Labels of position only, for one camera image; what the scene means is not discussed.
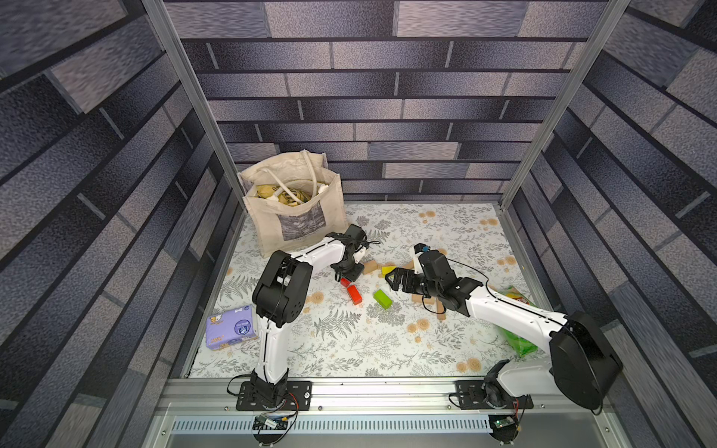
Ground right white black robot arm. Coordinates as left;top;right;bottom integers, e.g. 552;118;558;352
386;244;623;414

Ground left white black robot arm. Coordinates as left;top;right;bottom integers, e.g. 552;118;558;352
249;224;371;408

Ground natural wood block lower flat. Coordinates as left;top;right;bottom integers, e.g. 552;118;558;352
412;294;435;305

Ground natural wood block left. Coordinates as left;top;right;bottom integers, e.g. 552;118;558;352
363;259;380;276

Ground green block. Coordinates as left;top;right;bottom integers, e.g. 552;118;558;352
373;289;393;310

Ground beige canvas tote bag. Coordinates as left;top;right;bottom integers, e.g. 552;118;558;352
239;149;349;258

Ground green chips bag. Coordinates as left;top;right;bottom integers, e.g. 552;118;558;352
494;287;539;358

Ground purple tissue pack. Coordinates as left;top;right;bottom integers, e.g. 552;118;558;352
205;305;258;351

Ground right circuit board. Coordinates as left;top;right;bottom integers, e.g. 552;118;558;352
489;416;517;431

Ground circuit board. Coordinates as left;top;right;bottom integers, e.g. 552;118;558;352
489;416;517;431
252;414;291;431

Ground left circuit board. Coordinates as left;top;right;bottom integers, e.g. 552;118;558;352
252;414;291;431

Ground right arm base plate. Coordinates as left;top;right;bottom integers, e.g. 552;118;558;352
449;380;534;411

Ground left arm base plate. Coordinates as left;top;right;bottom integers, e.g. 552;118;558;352
235;381;314;412

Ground aluminium front rail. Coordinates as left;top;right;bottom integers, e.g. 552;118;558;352
143;377;631;447

